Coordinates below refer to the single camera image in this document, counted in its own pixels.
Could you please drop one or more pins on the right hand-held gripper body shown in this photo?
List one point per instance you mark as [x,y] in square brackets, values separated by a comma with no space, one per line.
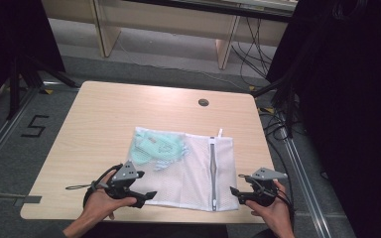
[265,190]

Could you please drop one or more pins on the round table grommet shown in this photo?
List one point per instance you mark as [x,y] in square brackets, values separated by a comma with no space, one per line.
[203,102]

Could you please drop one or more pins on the mint green cloth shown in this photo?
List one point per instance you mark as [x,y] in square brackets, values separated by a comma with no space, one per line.
[145,148]

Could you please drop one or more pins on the grey tape strip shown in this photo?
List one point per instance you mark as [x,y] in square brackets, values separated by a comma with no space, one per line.
[28,200]

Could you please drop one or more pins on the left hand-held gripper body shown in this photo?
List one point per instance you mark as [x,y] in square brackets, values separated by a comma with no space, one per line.
[125,173]

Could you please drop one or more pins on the person's right hand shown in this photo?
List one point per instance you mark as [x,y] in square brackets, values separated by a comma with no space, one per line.
[276,213]

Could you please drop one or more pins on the pale blue striped cloth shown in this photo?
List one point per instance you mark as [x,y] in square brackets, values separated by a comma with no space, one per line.
[165,162]

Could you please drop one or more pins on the person's left hand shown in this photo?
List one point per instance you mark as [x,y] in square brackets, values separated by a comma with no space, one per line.
[101,205]

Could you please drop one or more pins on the black metal stand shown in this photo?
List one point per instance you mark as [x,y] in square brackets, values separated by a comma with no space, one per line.
[16,86]
[286,95]

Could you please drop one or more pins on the light wooden desk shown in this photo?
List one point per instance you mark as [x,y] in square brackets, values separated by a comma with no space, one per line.
[165,21]

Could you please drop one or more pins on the metal floor rail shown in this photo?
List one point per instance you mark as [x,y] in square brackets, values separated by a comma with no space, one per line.
[3,132]
[306,185]

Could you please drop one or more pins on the black curtain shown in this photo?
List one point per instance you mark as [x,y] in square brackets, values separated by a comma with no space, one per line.
[10,39]
[350,115]

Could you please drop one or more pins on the white mesh laundry bag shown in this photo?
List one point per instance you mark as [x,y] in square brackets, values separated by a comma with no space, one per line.
[191,178]

